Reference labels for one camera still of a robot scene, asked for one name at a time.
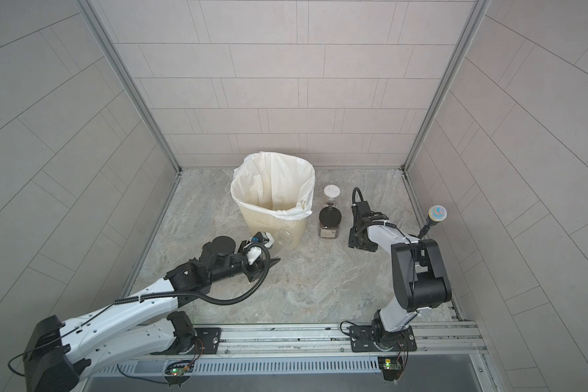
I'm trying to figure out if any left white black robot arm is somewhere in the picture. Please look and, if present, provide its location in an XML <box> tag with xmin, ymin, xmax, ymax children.
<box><xmin>21</xmin><ymin>232</ymin><xmax>278</xmax><ymax>391</ymax></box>

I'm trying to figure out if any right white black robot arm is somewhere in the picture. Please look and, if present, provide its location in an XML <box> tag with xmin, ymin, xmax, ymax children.
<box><xmin>348</xmin><ymin>200</ymin><xmax>452</xmax><ymax>350</ymax></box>

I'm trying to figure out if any black lidded glass jar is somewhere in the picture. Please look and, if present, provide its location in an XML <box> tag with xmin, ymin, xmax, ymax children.
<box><xmin>318</xmin><ymin>206</ymin><xmax>342</xmax><ymax>239</ymax></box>

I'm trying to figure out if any cream woven waste bin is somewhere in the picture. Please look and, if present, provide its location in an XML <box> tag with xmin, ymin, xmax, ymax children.
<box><xmin>238</xmin><ymin>204</ymin><xmax>308</xmax><ymax>250</ymax></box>

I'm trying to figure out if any white lidded glass jar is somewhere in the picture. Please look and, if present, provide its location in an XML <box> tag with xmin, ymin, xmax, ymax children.
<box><xmin>323</xmin><ymin>185</ymin><xmax>341</xmax><ymax>206</ymax></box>

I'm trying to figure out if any white plastic bin liner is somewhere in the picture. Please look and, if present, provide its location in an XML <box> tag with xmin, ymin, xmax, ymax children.
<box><xmin>230</xmin><ymin>151</ymin><xmax>315</xmax><ymax>221</ymax></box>

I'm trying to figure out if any black stand with round top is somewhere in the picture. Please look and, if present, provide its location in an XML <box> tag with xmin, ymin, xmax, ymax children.
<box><xmin>417</xmin><ymin>205</ymin><xmax>448</xmax><ymax>238</ymax></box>

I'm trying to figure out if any left green circuit board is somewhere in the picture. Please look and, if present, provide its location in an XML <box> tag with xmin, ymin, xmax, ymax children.
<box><xmin>164</xmin><ymin>360</ymin><xmax>194</xmax><ymax>377</ymax></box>

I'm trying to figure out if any green circuit board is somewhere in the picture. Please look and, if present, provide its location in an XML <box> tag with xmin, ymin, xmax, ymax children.
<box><xmin>164</xmin><ymin>360</ymin><xmax>194</xmax><ymax>377</ymax></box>
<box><xmin>377</xmin><ymin>356</ymin><xmax>405</xmax><ymax>382</ymax></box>

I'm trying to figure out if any right green circuit board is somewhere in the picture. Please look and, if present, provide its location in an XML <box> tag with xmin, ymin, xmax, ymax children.
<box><xmin>377</xmin><ymin>356</ymin><xmax>405</xmax><ymax>382</ymax></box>

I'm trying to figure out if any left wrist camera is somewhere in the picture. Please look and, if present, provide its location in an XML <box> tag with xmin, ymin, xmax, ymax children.
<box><xmin>245</xmin><ymin>232</ymin><xmax>275</xmax><ymax>266</ymax></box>

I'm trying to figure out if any left black corrugated cable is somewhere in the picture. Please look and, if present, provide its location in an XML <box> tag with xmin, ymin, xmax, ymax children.
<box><xmin>114</xmin><ymin>242</ymin><xmax>271</xmax><ymax>307</ymax></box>

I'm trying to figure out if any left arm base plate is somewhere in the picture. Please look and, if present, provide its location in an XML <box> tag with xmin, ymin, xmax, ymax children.
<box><xmin>152</xmin><ymin>328</ymin><xmax>222</xmax><ymax>356</ymax></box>

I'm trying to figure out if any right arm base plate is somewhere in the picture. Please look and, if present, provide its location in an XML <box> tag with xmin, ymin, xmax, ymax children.
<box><xmin>347</xmin><ymin>325</ymin><xmax>417</xmax><ymax>353</ymax></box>

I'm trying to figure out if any aluminium mounting rail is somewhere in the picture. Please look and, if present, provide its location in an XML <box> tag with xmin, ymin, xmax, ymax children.
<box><xmin>77</xmin><ymin>320</ymin><xmax>488</xmax><ymax>361</ymax></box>

